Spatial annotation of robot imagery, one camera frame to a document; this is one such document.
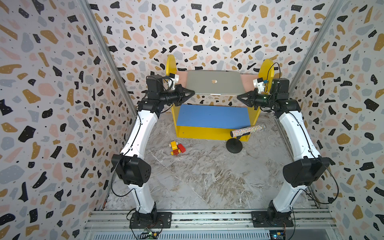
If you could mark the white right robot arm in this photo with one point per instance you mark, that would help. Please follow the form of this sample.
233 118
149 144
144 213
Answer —
308 165

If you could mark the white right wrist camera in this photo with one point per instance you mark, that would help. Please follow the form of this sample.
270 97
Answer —
260 84

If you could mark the yellow pink blue wooden shelf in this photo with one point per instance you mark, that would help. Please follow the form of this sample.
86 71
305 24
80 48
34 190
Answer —
211 122

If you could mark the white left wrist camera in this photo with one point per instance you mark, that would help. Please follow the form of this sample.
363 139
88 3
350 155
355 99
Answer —
174 78

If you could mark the silver laptop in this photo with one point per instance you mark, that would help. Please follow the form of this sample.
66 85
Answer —
215 83

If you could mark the red yellow toy blocks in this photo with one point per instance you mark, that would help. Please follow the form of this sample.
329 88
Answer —
177 148

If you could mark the sprinkle kaleidoscope on black stand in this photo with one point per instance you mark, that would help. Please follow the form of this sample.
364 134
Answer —
234 145

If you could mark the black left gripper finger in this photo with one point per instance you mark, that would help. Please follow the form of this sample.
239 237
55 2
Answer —
180 102
186 93

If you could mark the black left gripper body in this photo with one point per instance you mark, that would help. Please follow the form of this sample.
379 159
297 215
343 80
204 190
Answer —
170 97

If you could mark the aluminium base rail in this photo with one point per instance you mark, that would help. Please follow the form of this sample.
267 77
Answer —
303 224

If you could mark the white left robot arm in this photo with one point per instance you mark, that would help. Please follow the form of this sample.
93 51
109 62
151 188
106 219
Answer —
130 165

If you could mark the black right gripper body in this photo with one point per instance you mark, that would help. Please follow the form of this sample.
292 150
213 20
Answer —
264 102

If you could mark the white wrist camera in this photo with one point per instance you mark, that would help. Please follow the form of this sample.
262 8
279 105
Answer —
174 78
260 84

